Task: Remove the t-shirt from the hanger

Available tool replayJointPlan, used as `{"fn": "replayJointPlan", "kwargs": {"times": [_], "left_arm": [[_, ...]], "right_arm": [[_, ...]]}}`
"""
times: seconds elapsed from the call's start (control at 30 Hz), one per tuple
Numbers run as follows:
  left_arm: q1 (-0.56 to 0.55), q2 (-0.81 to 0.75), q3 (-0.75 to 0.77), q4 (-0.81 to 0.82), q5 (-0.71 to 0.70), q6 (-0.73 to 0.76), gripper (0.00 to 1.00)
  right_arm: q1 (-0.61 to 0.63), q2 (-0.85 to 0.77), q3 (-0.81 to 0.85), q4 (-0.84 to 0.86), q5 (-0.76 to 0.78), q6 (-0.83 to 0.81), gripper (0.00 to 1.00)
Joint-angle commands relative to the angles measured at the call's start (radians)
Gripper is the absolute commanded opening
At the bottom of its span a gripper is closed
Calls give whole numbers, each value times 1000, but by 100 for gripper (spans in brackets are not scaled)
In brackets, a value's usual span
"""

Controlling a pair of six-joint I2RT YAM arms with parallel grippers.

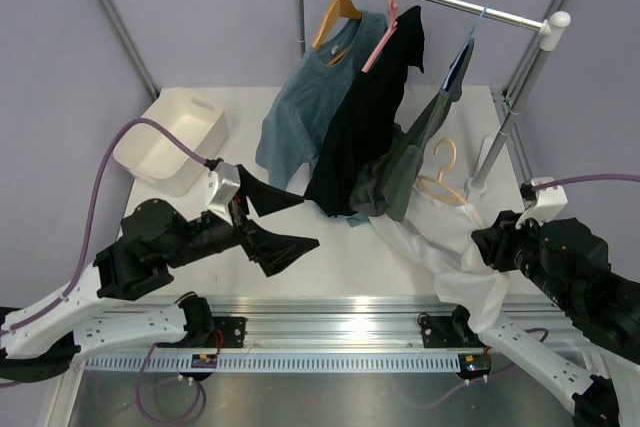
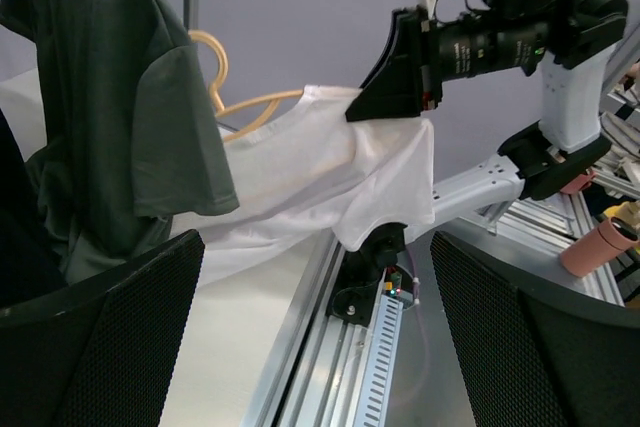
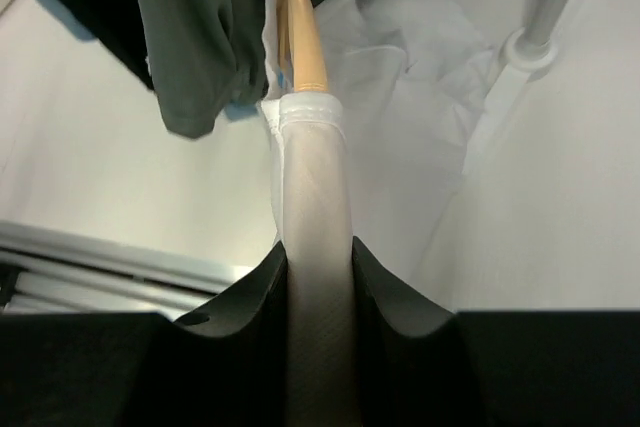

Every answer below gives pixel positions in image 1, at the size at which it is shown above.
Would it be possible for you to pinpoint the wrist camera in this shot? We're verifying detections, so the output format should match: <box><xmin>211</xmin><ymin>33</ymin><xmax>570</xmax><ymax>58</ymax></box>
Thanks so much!
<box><xmin>516</xmin><ymin>177</ymin><xmax>568</xmax><ymax>229</ymax></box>
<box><xmin>204</xmin><ymin>159</ymin><xmax>241</xmax><ymax>225</ymax></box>

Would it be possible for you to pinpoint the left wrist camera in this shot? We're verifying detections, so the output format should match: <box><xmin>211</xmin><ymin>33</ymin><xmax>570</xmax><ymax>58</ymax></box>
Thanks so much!
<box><xmin>204</xmin><ymin>159</ymin><xmax>241</xmax><ymax>225</ymax></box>

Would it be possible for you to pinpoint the beige plastic hanger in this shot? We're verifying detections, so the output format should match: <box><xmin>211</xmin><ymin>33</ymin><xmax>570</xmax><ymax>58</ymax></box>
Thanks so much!
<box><xmin>417</xmin><ymin>137</ymin><xmax>468</xmax><ymax>205</ymax></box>

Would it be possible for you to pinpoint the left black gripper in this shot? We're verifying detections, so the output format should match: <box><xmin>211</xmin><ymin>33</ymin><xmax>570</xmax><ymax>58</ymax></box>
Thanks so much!
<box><xmin>164</xmin><ymin>166</ymin><xmax>321</xmax><ymax>275</ymax></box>

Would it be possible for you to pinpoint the slotted cable duct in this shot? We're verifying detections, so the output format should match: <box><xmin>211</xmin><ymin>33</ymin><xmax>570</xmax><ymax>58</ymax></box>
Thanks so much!
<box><xmin>85</xmin><ymin>352</ymin><xmax>461</xmax><ymax>373</ymax></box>

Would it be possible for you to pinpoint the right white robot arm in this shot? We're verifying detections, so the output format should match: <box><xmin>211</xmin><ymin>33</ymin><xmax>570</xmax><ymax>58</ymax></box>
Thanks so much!
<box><xmin>418</xmin><ymin>210</ymin><xmax>639</xmax><ymax>426</ymax></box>

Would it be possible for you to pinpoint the white plastic bin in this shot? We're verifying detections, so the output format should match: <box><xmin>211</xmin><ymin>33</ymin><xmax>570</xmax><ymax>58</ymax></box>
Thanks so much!
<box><xmin>112</xmin><ymin>87</ymin><xmax>231</xmax><ymax>198</ymax></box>

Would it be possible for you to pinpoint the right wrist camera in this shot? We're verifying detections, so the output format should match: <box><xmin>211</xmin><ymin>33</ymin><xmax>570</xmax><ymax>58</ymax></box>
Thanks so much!
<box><xmin>516</xmin><ymin>177</ymin><xmax>568</xmax><ymax>229</ymax></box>

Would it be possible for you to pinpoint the white t shirt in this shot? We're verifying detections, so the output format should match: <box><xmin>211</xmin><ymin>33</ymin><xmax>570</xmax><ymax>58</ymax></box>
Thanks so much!
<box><xmin>370</xmin><ymin>188</ymin><xmax>509</xmax><ymax>334</ymax></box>

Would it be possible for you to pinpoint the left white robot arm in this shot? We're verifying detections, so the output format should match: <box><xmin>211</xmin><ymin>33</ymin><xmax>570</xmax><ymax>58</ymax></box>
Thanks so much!
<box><xmin>1</xmin><ymin>159</ymin><xmax>319</xmax><ymax>383</ymax></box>

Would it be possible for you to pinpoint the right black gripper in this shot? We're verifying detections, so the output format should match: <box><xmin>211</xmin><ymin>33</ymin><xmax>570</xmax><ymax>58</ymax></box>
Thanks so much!
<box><xmin>469</xmin><ymin>205</ymin><xmax>573</xmax><ymax>308</ymax></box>

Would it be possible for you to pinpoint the metal clothes rack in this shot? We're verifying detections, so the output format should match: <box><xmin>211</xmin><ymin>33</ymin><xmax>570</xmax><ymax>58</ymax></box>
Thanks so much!
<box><xmin>295</xmin><ymin>0</ymin><xmax>571</xmax><ymax>201</ymax></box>

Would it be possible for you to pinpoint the teal t shirt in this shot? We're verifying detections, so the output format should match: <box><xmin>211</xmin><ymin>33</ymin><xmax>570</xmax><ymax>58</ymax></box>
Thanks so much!
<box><xmin>254</xmin><ymin>10</ymin><xmax>389</xmax><ymax>196</ymax></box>

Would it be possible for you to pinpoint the pink plastic hanger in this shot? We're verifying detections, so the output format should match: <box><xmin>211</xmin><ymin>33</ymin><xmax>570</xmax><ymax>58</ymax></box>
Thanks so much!
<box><xmin>360</xmin><ymin>0</ymin><xmax>410</xmax><ymax>73</ymax></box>

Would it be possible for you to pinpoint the blue plastic hanger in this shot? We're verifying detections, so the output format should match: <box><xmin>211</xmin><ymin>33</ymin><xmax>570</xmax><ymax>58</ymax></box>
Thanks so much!
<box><xmin>441</xmin><ymin>4</ymin><xmax>489</xmax><ymax>97</ymax></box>

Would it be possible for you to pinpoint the wooden hanger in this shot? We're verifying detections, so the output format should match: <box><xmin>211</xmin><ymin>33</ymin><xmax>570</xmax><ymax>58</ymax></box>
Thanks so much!
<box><xmin>311</xmin><ymin>0</ymin><xmax>362</xmax><ymax>51</ymax></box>

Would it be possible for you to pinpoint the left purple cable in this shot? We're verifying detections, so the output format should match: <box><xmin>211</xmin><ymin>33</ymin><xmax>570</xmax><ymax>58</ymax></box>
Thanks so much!
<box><xmin>0</xmin><ymin>117</ymin><xmax>216</xmax><ymax>423</ymax></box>

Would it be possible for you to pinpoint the black t shirt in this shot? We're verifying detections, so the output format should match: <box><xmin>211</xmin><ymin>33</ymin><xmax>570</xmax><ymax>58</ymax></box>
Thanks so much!
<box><xmin>304</xmin><ymin>5</ymin><xmax>425</xmax><ymax>217</ymax></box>

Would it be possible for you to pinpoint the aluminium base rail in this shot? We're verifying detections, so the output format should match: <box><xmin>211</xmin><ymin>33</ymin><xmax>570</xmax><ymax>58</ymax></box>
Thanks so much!
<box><xmin>207</xmin><ymin>296</ymin><xmax>481</xmax><ymax>348</ymax></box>

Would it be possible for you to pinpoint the dark grey t shirt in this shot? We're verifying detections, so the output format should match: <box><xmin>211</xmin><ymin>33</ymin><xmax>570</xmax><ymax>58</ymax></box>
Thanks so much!
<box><xmin>348</xmin><ymin>39</ymin><xmax>476</xmax><ymax>223</ymax></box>

